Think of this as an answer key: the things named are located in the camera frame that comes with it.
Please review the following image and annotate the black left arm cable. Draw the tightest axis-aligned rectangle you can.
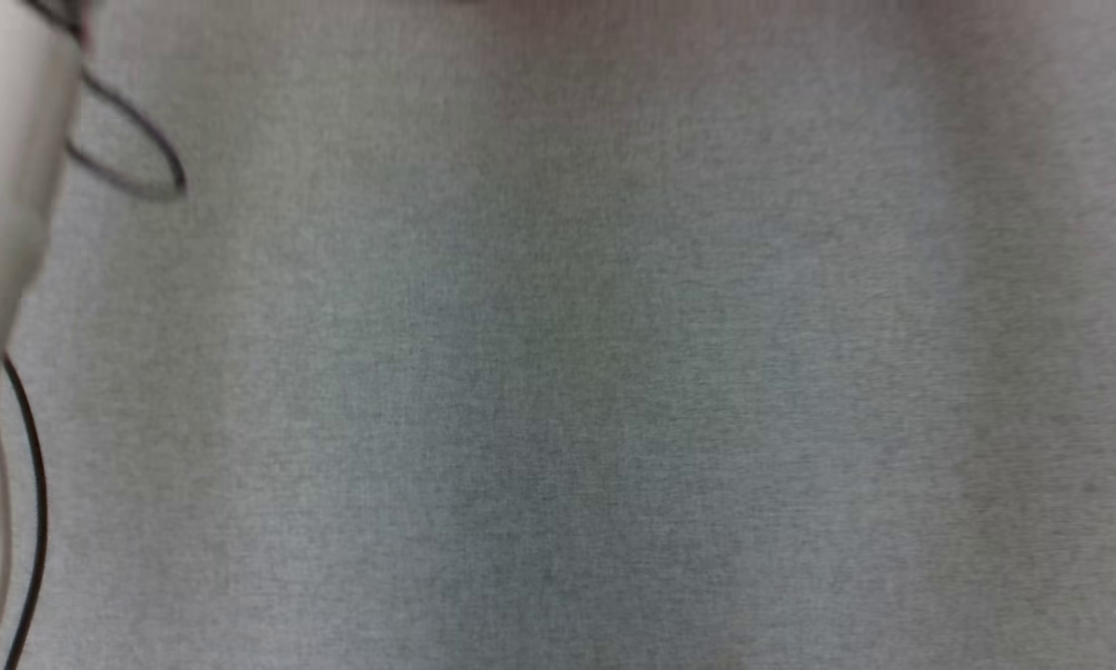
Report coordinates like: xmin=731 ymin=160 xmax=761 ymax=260
xmin=0 ymin=0 xmax=188 ymax=670

